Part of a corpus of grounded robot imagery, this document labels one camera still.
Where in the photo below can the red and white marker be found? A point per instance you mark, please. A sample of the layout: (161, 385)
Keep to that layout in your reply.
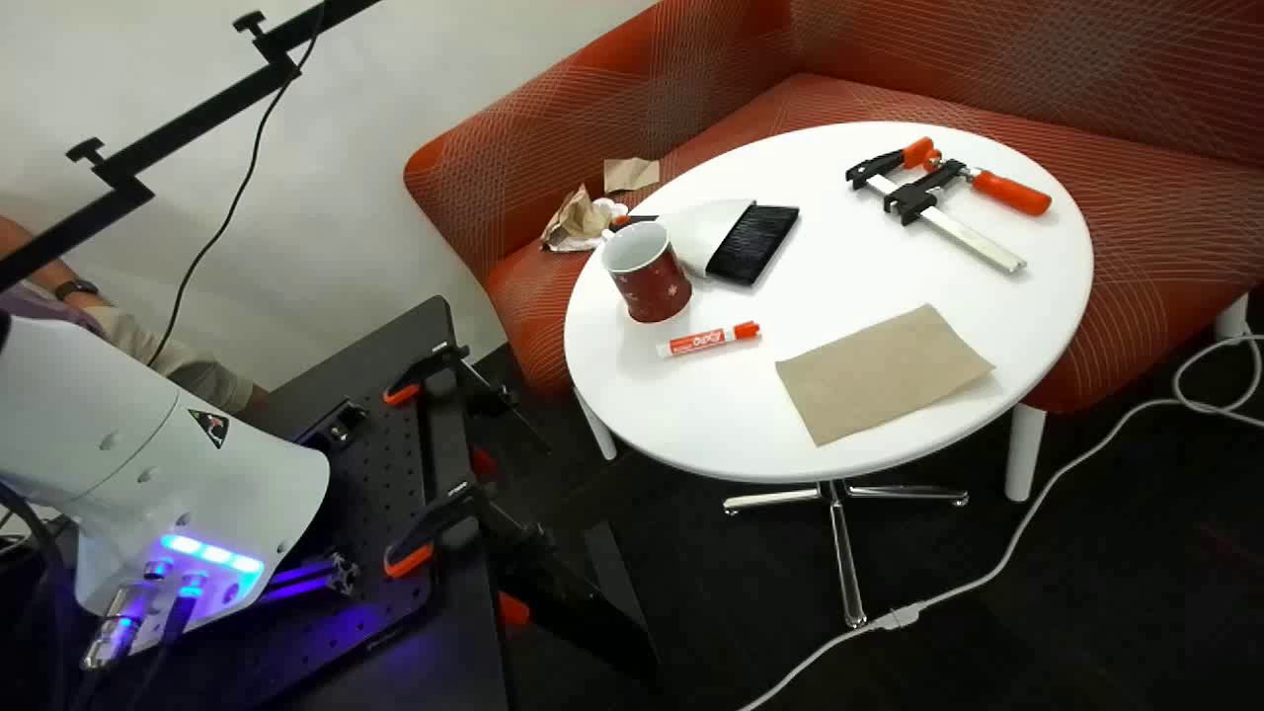
(710, 342)

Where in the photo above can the person's bare forearm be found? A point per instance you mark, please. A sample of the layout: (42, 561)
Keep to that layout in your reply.
(45, 277)

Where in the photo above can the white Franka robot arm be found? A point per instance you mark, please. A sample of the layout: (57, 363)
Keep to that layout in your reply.
(142, 459)

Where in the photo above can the red and white mug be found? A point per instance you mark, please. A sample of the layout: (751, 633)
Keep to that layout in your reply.
(648, 277)

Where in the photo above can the crumpled tan paper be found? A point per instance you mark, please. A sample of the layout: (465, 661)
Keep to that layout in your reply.
(578, 222)

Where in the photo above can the white dustpan brush black bristles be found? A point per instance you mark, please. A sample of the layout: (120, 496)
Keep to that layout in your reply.
(751, 243)

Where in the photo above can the brown paper scrap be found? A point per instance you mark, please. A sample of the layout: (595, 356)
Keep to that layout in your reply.
(634, 171)

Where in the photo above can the black orange spring clamp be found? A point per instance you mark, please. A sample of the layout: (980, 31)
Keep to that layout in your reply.
(441, 520)
(441, 370)

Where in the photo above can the white round table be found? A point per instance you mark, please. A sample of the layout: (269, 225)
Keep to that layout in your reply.
(842, 288)

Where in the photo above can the black angled stand leg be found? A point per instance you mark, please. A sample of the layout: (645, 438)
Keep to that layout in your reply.
(578, 597)

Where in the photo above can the brown paper sheet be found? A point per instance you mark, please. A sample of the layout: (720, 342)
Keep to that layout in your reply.
(881, 372)

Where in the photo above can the chrome table base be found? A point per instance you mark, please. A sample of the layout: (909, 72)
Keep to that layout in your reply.
(842, 539)

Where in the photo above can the khaki trousers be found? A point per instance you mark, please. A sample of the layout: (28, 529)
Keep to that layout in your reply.
(185, 360)

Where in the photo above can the black wristwatch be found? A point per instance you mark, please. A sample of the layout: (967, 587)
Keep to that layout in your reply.
(77, 287)

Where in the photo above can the orange sofa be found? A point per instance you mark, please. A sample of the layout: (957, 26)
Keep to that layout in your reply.
(1158, 160)

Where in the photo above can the black camera rig bar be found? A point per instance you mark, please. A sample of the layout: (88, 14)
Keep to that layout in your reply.
(124, 168)

